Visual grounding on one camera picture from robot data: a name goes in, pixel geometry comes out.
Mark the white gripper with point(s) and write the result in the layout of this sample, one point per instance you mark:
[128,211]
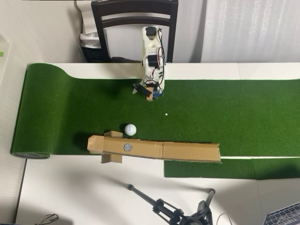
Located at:
[141,88]

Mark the white golf ball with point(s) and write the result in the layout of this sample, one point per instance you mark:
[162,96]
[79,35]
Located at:
[130,129]

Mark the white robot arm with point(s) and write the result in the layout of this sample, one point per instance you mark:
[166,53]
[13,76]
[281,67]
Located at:
[150,47]

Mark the round gray felt mark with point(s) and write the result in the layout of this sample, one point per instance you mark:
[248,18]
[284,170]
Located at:
[128,147]

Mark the dark printed box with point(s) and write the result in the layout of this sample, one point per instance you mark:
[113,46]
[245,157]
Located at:
[92,54]

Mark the long green turf mat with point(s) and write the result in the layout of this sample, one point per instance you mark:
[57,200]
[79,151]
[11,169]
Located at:
[211,105]

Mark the brown cardboard ramp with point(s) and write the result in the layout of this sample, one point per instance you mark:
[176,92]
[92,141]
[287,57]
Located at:
[182,152]

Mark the dark brown wooden chair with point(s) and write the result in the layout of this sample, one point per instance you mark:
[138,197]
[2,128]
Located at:
[133,7]

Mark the white corrugated packaging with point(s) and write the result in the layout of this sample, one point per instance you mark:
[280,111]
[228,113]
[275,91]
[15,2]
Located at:
[87,18]

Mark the short green turf mat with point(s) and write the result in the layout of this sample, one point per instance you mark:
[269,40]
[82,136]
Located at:
[211,170]

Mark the white curtain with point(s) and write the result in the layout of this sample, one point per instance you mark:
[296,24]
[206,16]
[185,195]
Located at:
[253,30]

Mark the translucent white container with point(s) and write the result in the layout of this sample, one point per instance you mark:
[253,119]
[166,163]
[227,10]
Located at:
[5,61]

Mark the blue wrist camera board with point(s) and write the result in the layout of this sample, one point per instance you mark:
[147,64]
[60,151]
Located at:
[157,94]

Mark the black camera tripod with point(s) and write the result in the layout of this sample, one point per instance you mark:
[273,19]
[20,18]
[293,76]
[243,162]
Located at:
[164,208]

